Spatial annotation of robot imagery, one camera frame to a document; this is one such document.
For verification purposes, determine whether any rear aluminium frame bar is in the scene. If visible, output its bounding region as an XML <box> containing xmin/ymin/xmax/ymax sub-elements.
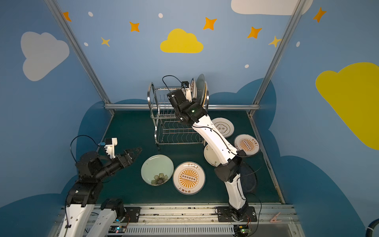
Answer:
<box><xmin>104</xmin><ymin>104</ymin><xmax>260</xmax><ymax>111</ymax></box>

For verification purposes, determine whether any left controller board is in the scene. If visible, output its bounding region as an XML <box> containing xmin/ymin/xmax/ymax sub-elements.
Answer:
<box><xmin>109</xmin><ymin>226</ymin><xmax>126</xmax><ymax>234</ymax></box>

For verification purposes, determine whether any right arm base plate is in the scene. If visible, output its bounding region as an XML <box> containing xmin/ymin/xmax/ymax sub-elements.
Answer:
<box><xmin>215</xmin><ymin>206</ymin><xmax>258</xmax><ymax>222</ymax></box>

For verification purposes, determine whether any plain pale green plate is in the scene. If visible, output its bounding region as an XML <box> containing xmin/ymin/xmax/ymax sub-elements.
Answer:
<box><xmin>196</xmin><ymin>74</ymin><xmax>206</xmax><ymax>105</ymax></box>

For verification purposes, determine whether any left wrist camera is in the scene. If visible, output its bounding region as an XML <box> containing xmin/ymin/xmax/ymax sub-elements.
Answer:
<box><xmin>99</xmin><ymin>138</ymin><xmax>118</xmax><ymax>159</ymax></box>

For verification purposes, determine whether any stainless steel dish rack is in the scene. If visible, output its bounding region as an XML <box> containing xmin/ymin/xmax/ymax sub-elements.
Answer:
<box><xmin>147</xmin><ymin>83</ymin><xmax>205</xmax><ymax>147</ymax></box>

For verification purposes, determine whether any pink clothes peg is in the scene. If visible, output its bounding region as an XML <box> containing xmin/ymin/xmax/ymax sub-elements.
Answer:
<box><xmin>269</xmin><ymin>212</ymin><xmax>282</xmax><ymax>223</ymax></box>

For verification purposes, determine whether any orange sunburst plate right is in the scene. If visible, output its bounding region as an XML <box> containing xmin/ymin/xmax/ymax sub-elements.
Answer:
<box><xmin>234</xmin><ymin>134</ymin><xmax>260</xmax><ymax>156</ymax></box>

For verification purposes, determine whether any right controller board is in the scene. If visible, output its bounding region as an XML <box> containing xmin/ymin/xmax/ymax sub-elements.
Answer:
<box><xmin>234</xmin><ymin>225</ymin><xmax>251</xmax><ymax>236</ymax></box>

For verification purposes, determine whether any orange sunburst plate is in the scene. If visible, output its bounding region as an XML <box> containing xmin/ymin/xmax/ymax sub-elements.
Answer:
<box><xmin>172</xmin><ymin>162</ymin><xmax>206</xmax><ymax>195</ymax></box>
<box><xmin>234</xmin><ymin>134</ymin><xmax>260</xmax><ymax>156</ymax></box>

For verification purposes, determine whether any aluminium frame post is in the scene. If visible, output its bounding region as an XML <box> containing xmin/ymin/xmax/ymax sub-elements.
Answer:
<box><xmin>248</xmin><ymin>0</ymin><xmax>308</xmax><ymax>119</ymax></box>
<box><xmin>44</xmin><ymin>0</ymin><xmax>111</xmax><ymax>105</ymax></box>

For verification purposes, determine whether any light green flower plate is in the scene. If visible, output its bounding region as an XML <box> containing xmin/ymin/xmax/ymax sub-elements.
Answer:
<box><xmin>141</xmin><ymin>155</ymin><xmax>174</xmax><ymax>186</ymax></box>

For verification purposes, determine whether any white plate dark lettered rim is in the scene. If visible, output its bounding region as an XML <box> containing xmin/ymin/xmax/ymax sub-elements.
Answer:
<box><xmin>190</xmin><ymin>78</ymin><xmax>197</xmax><ymax>100</ymax></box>

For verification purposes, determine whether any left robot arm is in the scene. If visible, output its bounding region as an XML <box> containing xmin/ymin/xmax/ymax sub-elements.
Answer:
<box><xmin>59</xmin><ymin>148</ymin><xmax>142</xmax><ymax>237</ymax></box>

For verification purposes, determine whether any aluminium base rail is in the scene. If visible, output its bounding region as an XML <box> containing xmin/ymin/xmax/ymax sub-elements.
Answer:
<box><xmin>47</xmin><ymin>203</ymin><xmax>306</xmax><ymax>237</ymax></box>

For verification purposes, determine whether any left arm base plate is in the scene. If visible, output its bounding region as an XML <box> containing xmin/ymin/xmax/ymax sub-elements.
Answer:
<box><xmin>122</xmin><ymin>206</ymin><xmax>141</xmax><ymax>223</ymax></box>

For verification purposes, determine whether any dark navy plate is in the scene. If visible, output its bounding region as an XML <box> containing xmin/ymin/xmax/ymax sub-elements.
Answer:
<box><xmin>240</xmin><ymin>162</ymin><xmax>258</xmax><ymax>194</ymax></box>

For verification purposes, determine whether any left aluminium frame post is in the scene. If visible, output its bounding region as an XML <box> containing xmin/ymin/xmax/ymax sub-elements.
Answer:
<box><xmin>44</xmin><ymin>0</ymin><xmax>111</xmax><ymax>105</ymax></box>

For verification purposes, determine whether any right aluminium frame post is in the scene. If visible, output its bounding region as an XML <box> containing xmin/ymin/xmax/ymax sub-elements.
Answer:
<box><xmin>248</xmin><ymin>0</ymin><xmax>308</xmax><ymax>119</ymax></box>

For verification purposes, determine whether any controller board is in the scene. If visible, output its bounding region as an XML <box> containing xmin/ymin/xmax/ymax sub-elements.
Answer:
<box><xmin>109</xmin><ymin>226</ymin><xmax>126</xmax><ymax>234</ymax></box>
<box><xmin>234</xmin><ymin>225</ymin><xmax>251</xmax><ymax>236</ymax></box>

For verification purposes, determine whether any white plate grey emblem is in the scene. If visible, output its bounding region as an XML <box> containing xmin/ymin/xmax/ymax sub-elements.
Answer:
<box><xmin>212</xmin><ymin>118</ymin><xmax>235</xmax><ymax>138</ymax></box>

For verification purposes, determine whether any cream floral plate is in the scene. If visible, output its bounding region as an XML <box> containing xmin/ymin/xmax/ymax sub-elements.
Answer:
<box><xmin>203</xmin><ymin>144</ymin><xmax>220</xmax><ymax>167</ymax></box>

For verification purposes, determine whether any orange sunburst plate front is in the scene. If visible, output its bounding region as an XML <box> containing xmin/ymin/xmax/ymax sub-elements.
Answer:
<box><xmin>172</xmin><ymin>162</ymin><xmax>206</xmax><ymax>195</ymax></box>

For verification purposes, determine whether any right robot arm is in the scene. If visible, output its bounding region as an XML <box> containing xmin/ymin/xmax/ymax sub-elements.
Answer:
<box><xmin>167</xmin><ymin>89</ymin><xmax>249</xmax><ymax>221</ymax></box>

